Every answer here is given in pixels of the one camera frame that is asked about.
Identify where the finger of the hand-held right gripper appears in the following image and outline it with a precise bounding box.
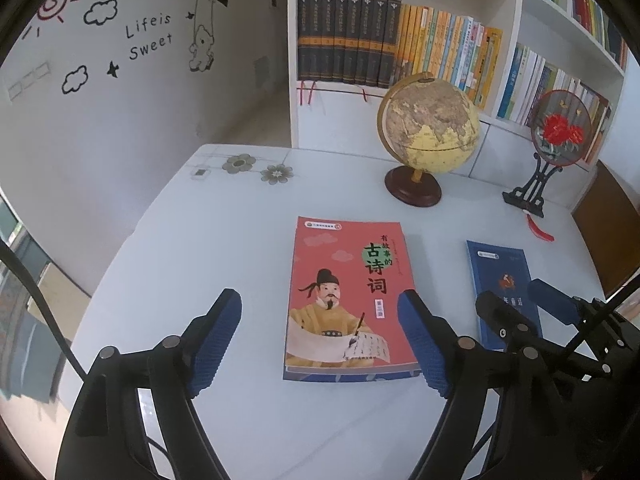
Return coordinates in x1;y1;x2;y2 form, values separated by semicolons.
527;278;614;332
474;290;546;356

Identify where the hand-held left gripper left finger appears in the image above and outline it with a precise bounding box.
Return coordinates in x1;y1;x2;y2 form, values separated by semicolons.
54;287;243;480

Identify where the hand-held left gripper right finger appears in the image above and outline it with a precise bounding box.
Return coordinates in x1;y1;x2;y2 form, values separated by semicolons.
396;289;591;480

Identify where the blue book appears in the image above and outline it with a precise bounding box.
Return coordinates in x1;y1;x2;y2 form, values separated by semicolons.
281;362;422;382
466;240;545;352

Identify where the coral red poet book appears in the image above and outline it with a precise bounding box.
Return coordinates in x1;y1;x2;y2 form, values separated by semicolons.
282;216;420;373

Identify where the row of orange yellow books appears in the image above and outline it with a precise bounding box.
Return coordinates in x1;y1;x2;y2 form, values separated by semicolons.
392;4;503;111

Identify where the row of mixed colour books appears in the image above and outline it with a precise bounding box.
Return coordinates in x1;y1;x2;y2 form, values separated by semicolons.
480;0;631;68

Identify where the row of dark grey books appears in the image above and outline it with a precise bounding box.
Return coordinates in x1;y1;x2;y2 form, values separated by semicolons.
296;0;403;87

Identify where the red tassel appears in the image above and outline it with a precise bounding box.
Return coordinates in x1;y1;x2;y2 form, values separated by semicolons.
522;211;555;243

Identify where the brown wooden panel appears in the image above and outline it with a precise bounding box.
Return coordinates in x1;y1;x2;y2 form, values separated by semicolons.
571;160;640;301

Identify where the round red flower fan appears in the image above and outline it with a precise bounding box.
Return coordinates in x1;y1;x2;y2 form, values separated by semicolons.
529;89;593;167

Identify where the yellow globe with brown base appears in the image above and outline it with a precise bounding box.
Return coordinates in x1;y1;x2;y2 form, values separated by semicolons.
376;72;482;208

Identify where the white bookshelf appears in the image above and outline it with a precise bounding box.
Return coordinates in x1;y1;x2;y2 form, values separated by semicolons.
286;0;636;211

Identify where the black cable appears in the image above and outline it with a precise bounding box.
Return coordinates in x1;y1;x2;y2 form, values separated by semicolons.
0;247;87;379

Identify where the black lettering wall decal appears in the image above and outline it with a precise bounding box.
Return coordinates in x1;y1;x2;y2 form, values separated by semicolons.
125;12;175;62

